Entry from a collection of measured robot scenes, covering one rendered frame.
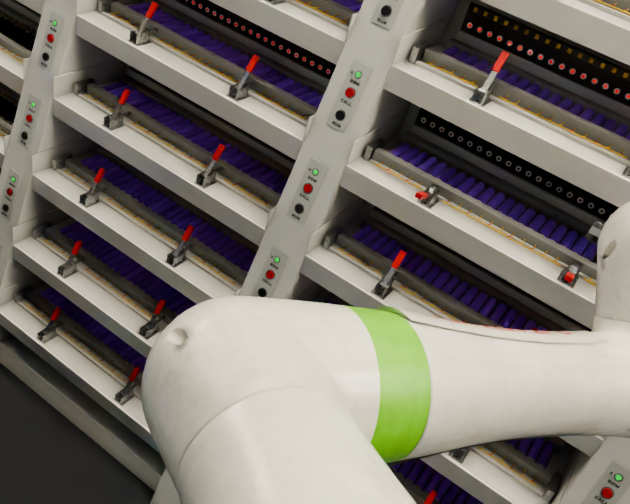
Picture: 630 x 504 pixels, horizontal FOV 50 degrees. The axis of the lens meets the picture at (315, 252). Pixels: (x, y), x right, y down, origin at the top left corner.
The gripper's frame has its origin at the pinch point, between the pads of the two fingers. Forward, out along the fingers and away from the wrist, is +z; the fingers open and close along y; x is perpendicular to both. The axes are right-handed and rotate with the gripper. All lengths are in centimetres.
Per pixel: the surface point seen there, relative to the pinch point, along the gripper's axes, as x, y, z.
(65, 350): 82, 96, 26
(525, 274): 10.2, 11.3, 8.4
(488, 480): 45.6, -1.4, 16.4
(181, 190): 30, 79, 13
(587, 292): 7.8, 1.7, 9.4
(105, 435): 96, 77, 29
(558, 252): 4.4, 8.7, 11.6
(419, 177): 4.5, 35.8, 11.6
